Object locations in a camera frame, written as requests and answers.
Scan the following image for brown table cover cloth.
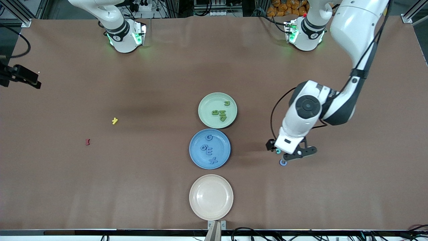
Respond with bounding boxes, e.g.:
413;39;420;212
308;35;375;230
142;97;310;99
0;16;428;231

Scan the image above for blue plate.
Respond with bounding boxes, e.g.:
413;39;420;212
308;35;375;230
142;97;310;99
189;129;231;170

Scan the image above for light green plate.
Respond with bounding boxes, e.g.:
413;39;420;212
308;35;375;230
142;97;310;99
198;92;238;129

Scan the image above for beige plate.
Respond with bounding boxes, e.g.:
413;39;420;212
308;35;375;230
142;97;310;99
189;174;234;221

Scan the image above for orange bags pile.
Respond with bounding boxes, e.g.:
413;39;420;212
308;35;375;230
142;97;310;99
267;0;310;17

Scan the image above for white power strip black plugs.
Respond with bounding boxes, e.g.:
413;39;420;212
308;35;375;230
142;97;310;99
132;0;152;12

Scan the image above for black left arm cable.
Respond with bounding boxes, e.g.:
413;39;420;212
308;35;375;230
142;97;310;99
270;0;392;143

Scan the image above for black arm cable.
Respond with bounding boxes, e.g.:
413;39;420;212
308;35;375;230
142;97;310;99
0;24;31;60
270;0;392;143

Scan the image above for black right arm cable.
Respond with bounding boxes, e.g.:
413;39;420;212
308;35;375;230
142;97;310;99
0;24;31;60

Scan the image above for black tangled cables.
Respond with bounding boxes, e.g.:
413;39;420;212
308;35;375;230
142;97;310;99
231;225;428;241

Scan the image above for grey metal camera bracket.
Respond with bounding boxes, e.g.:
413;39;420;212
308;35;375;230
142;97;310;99
207;220;227;241

